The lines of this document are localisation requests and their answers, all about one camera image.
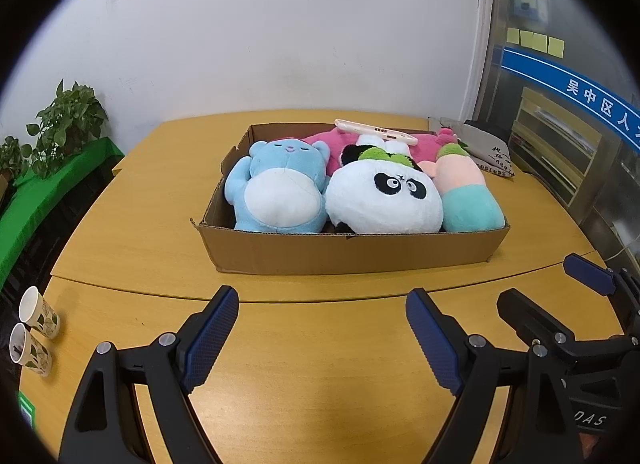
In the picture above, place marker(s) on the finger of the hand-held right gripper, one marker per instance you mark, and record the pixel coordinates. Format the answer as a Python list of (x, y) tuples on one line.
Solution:
[(530, 316), (587, 271)]

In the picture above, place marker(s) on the large green potted plant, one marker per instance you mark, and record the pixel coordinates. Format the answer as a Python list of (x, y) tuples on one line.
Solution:
[(70, 123)]

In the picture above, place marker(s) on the green table cloth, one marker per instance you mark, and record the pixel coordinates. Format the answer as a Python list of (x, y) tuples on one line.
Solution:
[(45, 194)]

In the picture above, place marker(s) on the green labelled packet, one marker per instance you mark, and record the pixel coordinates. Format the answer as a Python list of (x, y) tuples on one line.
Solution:
[(26, 409)]

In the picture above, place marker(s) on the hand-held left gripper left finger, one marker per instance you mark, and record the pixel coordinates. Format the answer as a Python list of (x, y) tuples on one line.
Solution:
[(210, 339)]

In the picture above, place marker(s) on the grey cloth bag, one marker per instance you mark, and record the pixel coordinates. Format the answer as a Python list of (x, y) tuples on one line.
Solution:
[(487, 148)]

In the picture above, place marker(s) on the glass door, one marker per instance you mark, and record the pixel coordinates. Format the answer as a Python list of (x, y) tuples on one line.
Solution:
[(590, 18)]

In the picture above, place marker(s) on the white panda plush toy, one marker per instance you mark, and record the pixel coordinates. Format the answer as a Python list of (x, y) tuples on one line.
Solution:
[(380, 204)]

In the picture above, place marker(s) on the blue plush bear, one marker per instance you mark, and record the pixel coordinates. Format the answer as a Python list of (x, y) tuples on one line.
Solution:
[(280, 194)]

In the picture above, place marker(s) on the yellow wooden shelf rack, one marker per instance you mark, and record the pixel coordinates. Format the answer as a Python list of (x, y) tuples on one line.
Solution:
[(560, 143)]

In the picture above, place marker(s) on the pink and teal plush toy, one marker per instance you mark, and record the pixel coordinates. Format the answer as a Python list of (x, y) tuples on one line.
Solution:
[(467, 194)]

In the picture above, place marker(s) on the small green potted plant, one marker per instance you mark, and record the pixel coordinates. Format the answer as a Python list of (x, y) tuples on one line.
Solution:
[(12, 156)]

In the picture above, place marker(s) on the leaf print paper cup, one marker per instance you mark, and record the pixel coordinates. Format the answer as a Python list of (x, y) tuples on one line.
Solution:
[(32, 354), (42, 316)]

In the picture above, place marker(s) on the brown cardboard box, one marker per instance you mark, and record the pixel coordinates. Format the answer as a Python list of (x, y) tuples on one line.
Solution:
[(350, 254)]

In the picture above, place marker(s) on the blue door banner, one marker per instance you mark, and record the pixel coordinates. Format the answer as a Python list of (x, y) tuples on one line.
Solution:
[(550, 76)]

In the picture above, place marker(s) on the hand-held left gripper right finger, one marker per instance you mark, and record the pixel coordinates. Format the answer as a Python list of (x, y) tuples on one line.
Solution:
[(432, 344)]

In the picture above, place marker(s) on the yellow sticky note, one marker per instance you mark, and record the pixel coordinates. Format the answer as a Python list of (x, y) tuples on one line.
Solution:
[(513, 36), (527, 38), (541, 41), (556, 45)]

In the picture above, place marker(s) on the white pink flat toy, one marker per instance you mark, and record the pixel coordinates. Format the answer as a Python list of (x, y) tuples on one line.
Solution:
[(375, 131)]

